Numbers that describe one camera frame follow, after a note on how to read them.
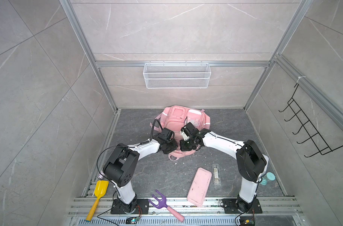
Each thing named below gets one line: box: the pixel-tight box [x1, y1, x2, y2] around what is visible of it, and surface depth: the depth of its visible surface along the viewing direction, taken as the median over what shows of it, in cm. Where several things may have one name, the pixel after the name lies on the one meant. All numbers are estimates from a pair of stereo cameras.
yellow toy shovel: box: [85, 179, 109, 222], surface depth 78 cm
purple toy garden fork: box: [147, 189, 185, 223], surface depth 76 cm
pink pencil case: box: [187, 167, 213, 207], surface depth 80 cm
